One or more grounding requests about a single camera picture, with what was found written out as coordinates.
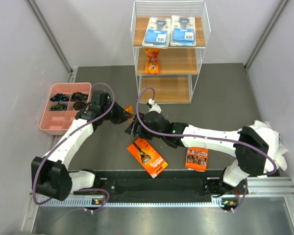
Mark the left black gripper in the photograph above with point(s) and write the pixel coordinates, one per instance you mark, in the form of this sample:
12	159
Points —
121	114

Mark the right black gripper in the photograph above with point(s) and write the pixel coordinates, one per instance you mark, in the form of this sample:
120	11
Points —
133	129

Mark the orange razor pouch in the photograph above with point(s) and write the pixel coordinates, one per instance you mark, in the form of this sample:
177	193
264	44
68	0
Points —
152	66
129	109

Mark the orange Gillette razor box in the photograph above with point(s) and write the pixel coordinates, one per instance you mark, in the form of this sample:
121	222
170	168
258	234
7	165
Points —
147	157

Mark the blue razor blister pack one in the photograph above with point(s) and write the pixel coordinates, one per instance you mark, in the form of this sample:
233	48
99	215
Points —
157	33

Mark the blue razor blister pack two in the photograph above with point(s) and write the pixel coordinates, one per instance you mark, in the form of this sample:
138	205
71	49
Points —
183	31

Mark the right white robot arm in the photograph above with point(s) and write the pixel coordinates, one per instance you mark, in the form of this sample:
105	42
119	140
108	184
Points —
254	146

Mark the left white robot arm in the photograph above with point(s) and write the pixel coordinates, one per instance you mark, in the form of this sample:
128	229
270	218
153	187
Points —
50	175

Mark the dark coiled item lower tray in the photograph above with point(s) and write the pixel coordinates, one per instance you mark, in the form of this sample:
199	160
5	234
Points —
79	105

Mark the dark coiled item tray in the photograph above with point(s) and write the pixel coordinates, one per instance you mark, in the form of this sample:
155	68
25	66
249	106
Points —
79	97
79	105

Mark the dark coiled item upper tray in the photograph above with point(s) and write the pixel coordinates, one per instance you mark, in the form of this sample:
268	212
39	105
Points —
79	97

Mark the pink divided plastic tray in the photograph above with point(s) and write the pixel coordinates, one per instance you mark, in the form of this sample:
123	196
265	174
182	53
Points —
57	122

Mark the green black item in tray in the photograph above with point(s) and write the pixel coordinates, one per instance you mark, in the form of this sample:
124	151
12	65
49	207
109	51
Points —
58	107

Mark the blue black item in tray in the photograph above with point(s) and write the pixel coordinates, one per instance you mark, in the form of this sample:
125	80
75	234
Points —
59	97

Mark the orange cartridge box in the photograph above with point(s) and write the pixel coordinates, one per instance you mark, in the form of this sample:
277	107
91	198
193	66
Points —
197	159

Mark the white crumpled cloth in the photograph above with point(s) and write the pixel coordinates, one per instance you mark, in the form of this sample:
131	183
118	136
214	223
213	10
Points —
276	149

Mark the white wire wooden shelf rack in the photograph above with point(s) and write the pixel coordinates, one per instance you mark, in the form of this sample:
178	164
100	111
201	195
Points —
179	66

